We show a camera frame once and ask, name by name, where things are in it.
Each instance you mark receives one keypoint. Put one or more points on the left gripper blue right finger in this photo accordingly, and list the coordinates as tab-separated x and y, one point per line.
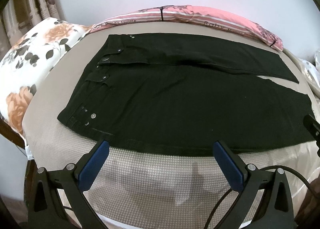
232	166

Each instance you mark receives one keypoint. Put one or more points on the beige curtain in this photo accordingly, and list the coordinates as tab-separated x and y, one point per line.
19	16

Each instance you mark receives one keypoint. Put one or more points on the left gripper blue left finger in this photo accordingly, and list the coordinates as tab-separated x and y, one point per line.
90	164

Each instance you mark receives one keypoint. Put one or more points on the white dotted blanket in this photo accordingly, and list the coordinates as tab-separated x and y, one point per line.
311	73

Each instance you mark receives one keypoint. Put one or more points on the black pants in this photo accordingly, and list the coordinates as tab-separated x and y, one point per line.
177	94

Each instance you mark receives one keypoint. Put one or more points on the white floral pillow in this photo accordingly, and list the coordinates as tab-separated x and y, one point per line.
25	66

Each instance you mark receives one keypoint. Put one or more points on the pink striped tree-print pillow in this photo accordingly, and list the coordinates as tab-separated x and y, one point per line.
198	15

